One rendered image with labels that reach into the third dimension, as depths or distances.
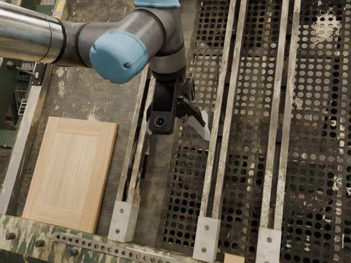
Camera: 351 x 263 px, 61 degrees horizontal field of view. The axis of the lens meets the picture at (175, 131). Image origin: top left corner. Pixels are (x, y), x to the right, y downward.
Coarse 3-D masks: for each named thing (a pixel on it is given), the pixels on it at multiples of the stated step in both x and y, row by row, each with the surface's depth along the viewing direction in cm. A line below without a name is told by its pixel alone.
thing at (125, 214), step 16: (144, 80) 109; (144, 96) 109; (144, 112) 106; (144, 128) 104; (128, 144) 104; (144, 144) 104; (128, 160) 102; (144, 160) 105; (128, 176) 102; (144, 176) 106; (128, 192) 100; (128, 208) 98; (112, 224) 98; (128, 224) 97; (128, 240) 99
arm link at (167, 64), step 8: (184, 48) 56; (160, 56) 54; (168, 56) 54; (176, 56) 55; (184, 56) 57; (152, 64) 56; (160, 64) 55; (168, 64) 55; (176, 64) 56; (184, 64) 57; (160, 72) 57; (168, 72) 56
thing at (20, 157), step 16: (64, 0) 134; (64, 16) 134; (48, 64) 127; (48, 80) 128; (32, 96) 125; (32, 112) 123; (32, 128) 123; (16, 144) 121; (16, 160) 119; (16, 176) 117; (16, 192) 118; (0, 208) 115
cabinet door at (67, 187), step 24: (48, 120) 122; (72, 120) 119; (48, 144) 119; (72, 144) 117; (96, 144) 114; (48, 168) 116; (72, 168) 114; (96, 168) 111; (48, 192) 114; (72, 192) 111; (96, 192) 108; (24, 216) 114; (48, 216) 111; (72, 216) 108; (96, 216) 106
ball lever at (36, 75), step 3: (6, 63) 117; (9, 63) 117; (12, 63) 117; (15, 63) 119; (6, 66) 117; (9, 66) 117; (12, 66) 117; (15, 66) 118; (9, 69) 118; (12, 69) 118; (18, 69) 120; (21, 69) 121; (24, 69) 122; (27, 72) 122; (30, 72) 123; (33, 75) 124; (36, 75) 124; (39, 75) 125; (36, 78) 125
